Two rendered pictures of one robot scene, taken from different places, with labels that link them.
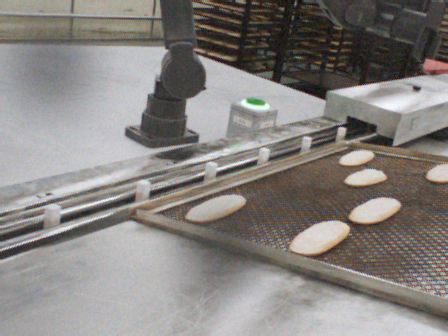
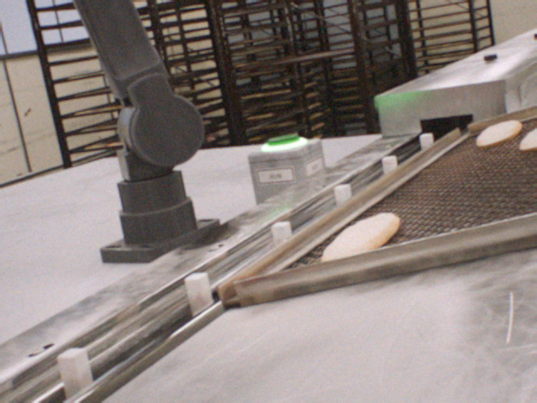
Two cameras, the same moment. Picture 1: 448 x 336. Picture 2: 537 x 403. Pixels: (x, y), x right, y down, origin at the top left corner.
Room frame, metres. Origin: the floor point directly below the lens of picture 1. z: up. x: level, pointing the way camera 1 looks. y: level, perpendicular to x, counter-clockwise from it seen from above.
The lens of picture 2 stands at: (0.11, 0.12, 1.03)
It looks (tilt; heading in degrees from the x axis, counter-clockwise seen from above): 11 degrees down; 356
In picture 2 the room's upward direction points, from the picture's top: 10 degrees counter-clockwise
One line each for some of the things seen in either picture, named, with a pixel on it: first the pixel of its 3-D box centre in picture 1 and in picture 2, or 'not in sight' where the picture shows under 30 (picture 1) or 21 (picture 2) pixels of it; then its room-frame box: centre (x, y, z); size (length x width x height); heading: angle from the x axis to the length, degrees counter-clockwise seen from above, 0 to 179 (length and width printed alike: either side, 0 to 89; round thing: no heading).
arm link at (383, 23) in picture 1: (385, 17); not in sight; (1.16, -0.19, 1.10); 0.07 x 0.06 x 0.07; 62
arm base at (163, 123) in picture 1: (164, 117); (156, 211); (1.08, 0.18, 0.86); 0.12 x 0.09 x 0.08; 140
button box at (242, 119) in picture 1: (251, 131); (294, 189); (1.15, 0.02, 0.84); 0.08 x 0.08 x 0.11; 57
